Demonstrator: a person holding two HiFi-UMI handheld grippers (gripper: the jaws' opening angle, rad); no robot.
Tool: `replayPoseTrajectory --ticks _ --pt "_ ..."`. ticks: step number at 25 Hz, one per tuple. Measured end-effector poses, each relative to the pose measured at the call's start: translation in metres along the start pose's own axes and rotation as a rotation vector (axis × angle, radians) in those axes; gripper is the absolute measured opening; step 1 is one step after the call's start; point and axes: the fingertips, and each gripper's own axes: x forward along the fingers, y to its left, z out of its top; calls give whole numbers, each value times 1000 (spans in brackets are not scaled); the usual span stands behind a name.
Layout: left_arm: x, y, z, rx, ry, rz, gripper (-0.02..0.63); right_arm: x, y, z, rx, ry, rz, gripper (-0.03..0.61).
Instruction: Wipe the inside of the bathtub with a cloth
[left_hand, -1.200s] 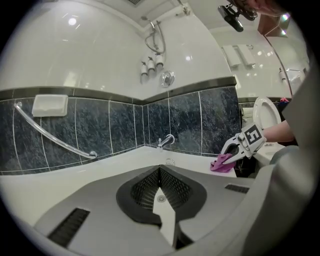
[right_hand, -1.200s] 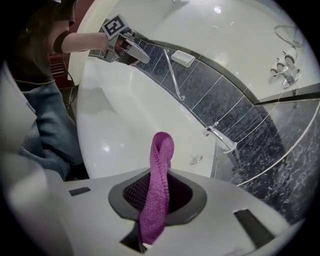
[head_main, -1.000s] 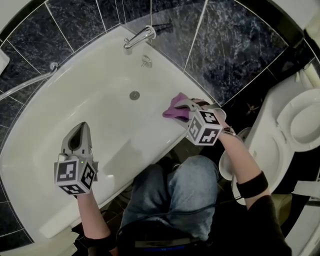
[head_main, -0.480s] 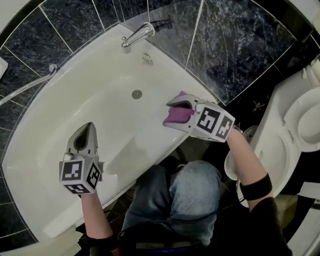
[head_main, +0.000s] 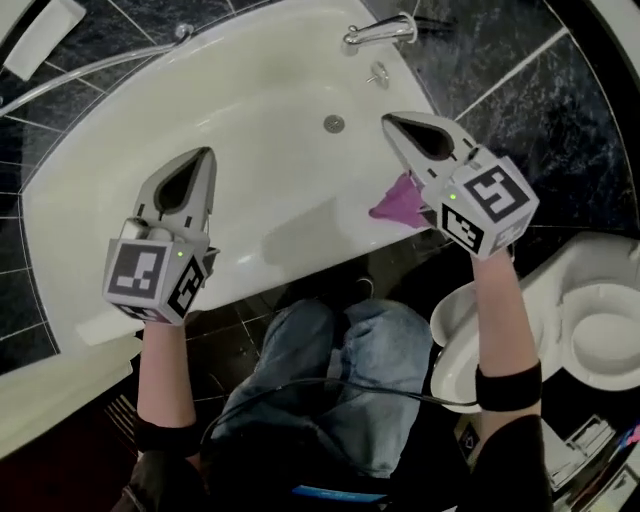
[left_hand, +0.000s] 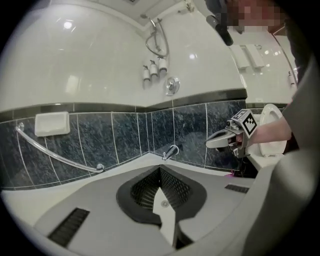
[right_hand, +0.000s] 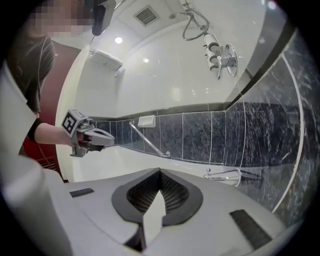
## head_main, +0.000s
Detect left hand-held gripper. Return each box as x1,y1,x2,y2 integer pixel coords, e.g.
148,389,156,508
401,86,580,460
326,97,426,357
101,146,222,327

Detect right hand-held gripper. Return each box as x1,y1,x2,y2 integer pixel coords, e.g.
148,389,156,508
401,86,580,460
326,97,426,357
380,110,541,262

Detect purple cleaning cloth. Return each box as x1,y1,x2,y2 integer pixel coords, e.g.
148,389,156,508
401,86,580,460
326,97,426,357
368,171,432,232

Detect white bathtub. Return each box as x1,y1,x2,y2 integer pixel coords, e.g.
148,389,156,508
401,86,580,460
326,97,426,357
21,0,437,347

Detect person's left forearm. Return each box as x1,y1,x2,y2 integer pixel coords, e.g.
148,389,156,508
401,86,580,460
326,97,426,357
135,319,199,430

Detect person's right forearm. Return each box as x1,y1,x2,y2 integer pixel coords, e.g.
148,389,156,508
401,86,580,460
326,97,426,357
469,253,544,452

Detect chrome tub overflow plate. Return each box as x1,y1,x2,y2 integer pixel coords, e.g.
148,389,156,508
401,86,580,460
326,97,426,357
365,60,392,91

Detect chrome tub spout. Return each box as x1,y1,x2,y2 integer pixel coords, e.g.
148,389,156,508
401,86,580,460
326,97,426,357
341,13,418,47

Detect chrome grab bar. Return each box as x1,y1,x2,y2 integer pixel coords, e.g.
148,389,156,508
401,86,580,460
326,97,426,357
0,22,196,117

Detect white toilet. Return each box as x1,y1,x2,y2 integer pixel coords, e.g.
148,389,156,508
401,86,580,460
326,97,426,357
429,231,640,415

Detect person's legs in jeans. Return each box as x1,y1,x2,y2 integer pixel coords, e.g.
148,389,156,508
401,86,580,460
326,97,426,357
209,277,434,482

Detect person's dark left sleeve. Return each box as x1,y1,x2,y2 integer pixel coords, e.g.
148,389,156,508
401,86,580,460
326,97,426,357
121,449,212,512

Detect person's dark sleeve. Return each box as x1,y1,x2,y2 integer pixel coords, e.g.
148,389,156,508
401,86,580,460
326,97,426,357
468,413,555,512
121,449,212,512

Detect person's dark right sleeve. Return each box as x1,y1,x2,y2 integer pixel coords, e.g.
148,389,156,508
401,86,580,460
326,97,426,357
468,413,555,512

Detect black cable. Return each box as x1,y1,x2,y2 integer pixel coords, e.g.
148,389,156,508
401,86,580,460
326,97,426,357
199,376,479,452

